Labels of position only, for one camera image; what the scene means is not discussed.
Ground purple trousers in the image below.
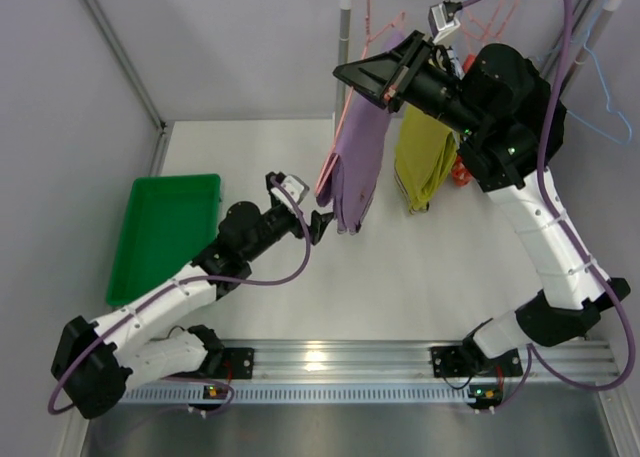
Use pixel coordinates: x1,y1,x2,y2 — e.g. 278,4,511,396
314,30,407,237

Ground pink wire hanger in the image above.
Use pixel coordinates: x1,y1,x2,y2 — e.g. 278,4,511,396
314,0,405,197

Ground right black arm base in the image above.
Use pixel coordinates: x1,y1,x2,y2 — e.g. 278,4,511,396
429,344,524,379

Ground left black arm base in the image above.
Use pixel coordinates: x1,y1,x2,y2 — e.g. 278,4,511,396
210,347,255,382

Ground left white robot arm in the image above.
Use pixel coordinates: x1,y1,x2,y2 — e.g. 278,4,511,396
48,201,333,419

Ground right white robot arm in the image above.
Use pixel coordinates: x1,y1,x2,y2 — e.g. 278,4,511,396
333,31,630,374

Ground yellow-green trousers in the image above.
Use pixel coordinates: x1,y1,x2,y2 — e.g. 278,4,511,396
394,105,457,214

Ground pink hanger pair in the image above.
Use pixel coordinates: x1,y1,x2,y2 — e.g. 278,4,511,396
461,0,520,57

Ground light blue empty hanger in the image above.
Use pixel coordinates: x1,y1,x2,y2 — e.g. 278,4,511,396
562,0,635,146

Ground black white patterned cloth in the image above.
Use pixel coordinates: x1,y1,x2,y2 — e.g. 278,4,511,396
447,47,464,79

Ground orange patterned cloth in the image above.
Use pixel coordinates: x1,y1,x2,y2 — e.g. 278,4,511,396
451,53,476,187

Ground black garment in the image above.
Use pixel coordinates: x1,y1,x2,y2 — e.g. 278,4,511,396
525,59,567,169

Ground green plastic bin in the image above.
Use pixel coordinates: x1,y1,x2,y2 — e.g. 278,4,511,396
106,174,221,307

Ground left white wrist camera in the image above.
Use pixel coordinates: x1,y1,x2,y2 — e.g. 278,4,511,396
265,172,309,212

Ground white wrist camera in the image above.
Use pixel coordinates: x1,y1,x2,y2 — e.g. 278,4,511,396
265,172,309,212
428,2,461,47

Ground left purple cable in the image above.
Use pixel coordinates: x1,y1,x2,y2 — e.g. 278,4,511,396
46,184,315,418

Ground purple cable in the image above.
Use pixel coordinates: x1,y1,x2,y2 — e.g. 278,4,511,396
46,184,315,418
462,0,636,392

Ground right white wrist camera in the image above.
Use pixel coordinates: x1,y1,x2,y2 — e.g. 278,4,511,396
428,2,461,47

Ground rack vertical post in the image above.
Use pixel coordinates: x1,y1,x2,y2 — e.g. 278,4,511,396
334,0,353,143

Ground aluminium mounting rail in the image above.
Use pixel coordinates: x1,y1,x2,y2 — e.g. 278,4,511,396
224,339,620,383

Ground aluminium frame strut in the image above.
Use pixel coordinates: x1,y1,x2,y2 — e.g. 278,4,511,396
67,0,169,128

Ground grey slotted cable duct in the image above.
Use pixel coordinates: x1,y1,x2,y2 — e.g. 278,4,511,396
120,382,497,405

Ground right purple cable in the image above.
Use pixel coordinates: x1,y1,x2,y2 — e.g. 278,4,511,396
462,0,636,392

